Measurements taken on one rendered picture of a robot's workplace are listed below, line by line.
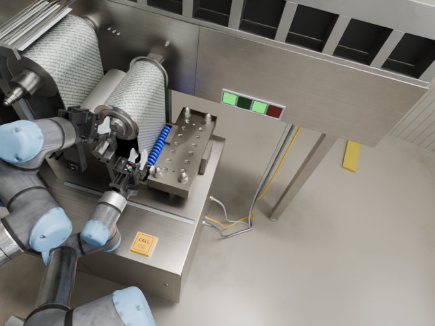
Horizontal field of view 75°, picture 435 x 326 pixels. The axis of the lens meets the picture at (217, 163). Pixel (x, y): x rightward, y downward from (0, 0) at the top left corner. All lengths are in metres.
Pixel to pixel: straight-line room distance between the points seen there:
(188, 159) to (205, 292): 1.08
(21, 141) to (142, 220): 0.63
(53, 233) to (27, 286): 1.56
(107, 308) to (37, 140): 0.35
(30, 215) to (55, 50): 0.54
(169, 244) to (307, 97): 0.73
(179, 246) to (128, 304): 0.50
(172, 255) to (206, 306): 0.93
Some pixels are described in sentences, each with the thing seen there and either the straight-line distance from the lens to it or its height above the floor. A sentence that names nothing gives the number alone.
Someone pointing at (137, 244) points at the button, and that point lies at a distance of 1.08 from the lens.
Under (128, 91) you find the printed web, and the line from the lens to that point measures 0.95.
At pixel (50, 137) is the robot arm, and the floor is 1.46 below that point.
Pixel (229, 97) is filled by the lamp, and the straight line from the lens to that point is 1.14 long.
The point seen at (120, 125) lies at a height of 1.27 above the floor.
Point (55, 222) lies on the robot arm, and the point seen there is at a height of 1.41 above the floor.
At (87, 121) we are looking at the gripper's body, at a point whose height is 1.37.
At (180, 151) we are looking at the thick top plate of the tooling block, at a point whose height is 1.03.
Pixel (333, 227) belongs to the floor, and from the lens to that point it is 2.41.
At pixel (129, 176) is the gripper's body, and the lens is 0.95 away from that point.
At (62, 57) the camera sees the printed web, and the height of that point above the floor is 1.38.
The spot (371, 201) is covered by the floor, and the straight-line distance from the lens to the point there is 2.71.
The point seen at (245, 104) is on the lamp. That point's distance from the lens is 1.14.
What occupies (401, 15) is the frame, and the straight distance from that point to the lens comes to 0.97.
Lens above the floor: 1.94
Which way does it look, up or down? 55 degrees down
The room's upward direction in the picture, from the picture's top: 13 degrees clockwise
